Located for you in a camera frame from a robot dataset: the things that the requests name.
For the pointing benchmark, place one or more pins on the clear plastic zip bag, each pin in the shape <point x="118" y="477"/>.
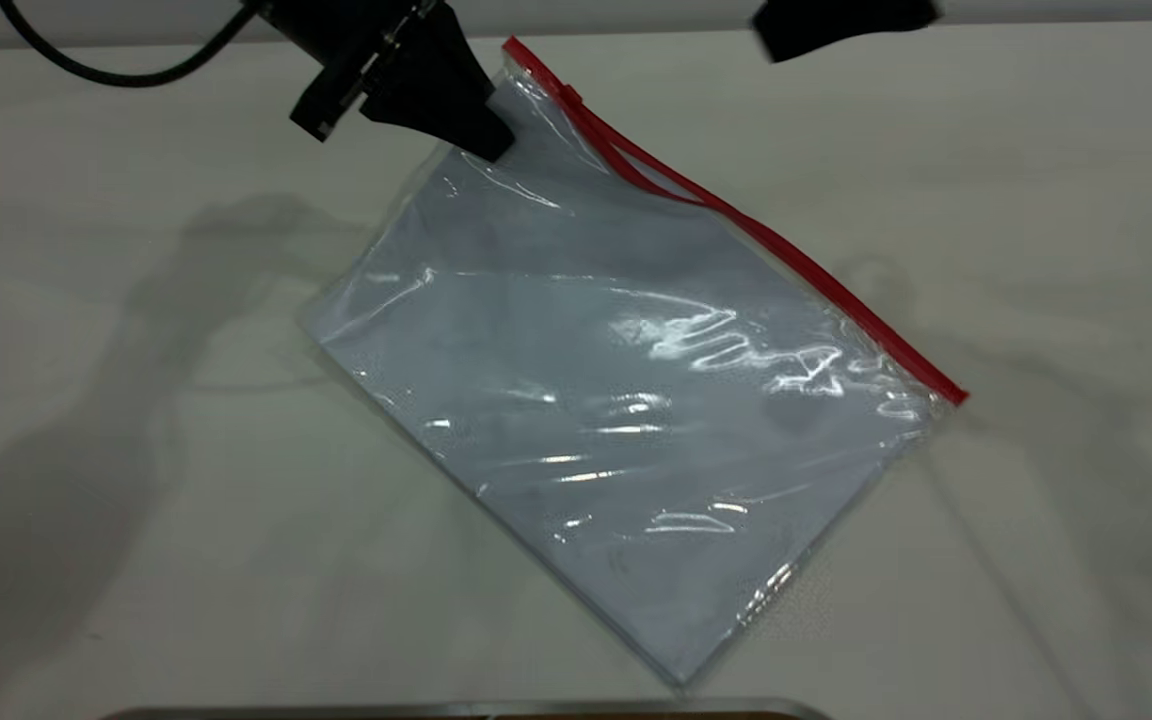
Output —
<point x="626" y="400"/>

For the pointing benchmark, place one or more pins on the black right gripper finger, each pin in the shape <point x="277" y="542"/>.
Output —
<point x="836" y="25"/>

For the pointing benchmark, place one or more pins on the grey metal frame edge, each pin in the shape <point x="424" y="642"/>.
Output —
<point x="466" y="711"/>

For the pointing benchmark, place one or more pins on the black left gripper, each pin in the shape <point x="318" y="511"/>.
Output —
<point x="336" y="40"/>

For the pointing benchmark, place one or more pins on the red zipper slider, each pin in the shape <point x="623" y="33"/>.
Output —
<point x="571" y="96"/>

